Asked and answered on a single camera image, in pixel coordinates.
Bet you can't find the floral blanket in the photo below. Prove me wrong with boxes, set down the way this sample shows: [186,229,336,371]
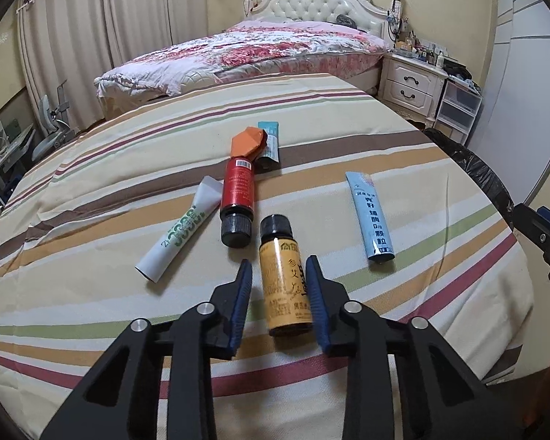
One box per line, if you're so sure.
[95,21,389,99]

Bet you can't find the cluster of toiletries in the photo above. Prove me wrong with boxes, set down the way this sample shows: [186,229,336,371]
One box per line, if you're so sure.
[387,16,447,61]

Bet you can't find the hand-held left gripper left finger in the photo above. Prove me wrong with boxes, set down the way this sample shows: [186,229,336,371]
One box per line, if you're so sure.
[41,259,254,440]

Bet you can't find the red bottle with black cap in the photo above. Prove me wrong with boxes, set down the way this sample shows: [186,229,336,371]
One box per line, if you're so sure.
[219,157,256,249]

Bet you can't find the white paper tube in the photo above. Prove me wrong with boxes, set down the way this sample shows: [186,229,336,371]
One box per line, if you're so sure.
[134,176,224,283]

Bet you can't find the black trash bin bag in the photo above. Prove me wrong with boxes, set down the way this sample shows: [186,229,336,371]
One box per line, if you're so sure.
[422,127,516,221]

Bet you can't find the white bed with tufted headboard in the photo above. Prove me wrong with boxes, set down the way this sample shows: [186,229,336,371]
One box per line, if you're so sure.
[94,0,390,122]

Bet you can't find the teal sachet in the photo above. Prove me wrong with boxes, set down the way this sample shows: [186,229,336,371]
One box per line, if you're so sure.
[255,120,280,170]

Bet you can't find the white nightstand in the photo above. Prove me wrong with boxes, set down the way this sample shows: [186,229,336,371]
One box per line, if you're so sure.
[378,50,446,122]

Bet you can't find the brown bottle with yellow label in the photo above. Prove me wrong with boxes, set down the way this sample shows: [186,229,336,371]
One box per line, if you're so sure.
[259,214,313,336]

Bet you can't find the dark clutter pile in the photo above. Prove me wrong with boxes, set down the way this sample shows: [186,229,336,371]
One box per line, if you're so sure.
[442,57,480,88]

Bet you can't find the white and grey wardrobe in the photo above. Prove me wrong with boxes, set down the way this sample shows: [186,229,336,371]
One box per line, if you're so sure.
[467,0,550,221]

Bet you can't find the clear plastic drawer unit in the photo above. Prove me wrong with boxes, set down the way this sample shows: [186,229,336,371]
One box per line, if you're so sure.
[433,78,482,145]

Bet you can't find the orange paper piece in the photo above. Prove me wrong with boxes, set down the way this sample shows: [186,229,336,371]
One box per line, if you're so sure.
[230,127,269,162]

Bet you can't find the cluttered desk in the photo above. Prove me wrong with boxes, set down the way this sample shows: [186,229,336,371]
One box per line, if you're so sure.
[0,119,35,230]

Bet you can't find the beige curtain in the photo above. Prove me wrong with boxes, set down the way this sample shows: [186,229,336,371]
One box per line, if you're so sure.
[101,0,209,67]
[16,0,115,129]

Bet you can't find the blue and white sachet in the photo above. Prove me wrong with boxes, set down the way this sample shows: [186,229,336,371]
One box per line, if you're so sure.
[345,170,396,262]

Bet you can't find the grey desk chair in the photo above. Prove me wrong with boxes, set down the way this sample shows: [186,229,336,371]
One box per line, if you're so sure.
[30,80,76,161]

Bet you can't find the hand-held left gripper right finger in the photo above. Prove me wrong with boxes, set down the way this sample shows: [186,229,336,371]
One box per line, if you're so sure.
[305,254,518,440]

